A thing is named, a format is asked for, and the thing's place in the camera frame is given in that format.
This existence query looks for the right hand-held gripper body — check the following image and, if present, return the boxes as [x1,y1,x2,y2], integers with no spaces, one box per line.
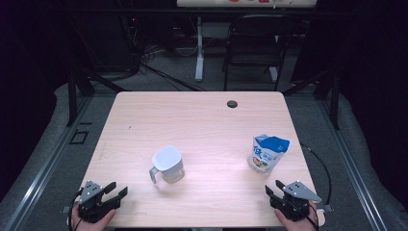
[269,180,322,222]

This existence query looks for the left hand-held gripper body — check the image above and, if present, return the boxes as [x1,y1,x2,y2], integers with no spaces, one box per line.
[77,180,117,224]

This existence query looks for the blue and white pouch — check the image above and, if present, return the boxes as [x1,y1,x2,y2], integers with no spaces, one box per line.
[246,134,291,176]

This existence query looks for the clear jar with grey lid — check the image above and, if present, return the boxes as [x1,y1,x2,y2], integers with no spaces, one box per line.
[148,144,186,186]

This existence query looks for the person's right hand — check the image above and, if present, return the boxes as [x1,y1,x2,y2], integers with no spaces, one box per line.
[273,200,319,231]

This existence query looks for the person's left hand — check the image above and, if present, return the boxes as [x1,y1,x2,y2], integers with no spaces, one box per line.
[70,205,117,231]

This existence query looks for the black tape square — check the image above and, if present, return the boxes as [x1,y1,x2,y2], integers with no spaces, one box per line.
[68,129,90,145]

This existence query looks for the white desk leg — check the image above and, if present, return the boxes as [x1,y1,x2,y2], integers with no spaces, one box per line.
[194,15,205,83]
[268,66,279,84]

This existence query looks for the black folding chair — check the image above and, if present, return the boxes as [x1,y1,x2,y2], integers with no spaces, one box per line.
[221,13,297,92]

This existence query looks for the right hand-held gripper cable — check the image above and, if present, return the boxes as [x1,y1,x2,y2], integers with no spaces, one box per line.
[288,195,320,231]

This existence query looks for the hand-held gripper cable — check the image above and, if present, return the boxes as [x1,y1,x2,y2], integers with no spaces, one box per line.
[288,195,320,231]
[67,190,83,231]

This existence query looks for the left hand-held gripper cable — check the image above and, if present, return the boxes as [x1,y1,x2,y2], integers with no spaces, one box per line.
[67,190,83,231]

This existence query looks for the thin black cable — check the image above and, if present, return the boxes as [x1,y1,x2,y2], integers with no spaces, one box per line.
[300,142,332,206]

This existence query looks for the metal floor rail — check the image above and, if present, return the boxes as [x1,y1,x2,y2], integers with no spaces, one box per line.
[317,95,390,231]
[2,95,94,231]

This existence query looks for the black frame post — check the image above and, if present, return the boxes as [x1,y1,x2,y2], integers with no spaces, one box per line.
[65,68,80,127]
[329,71,341,131]

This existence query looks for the black floor cables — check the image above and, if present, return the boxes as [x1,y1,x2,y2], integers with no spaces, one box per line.
[140,61,208,92]

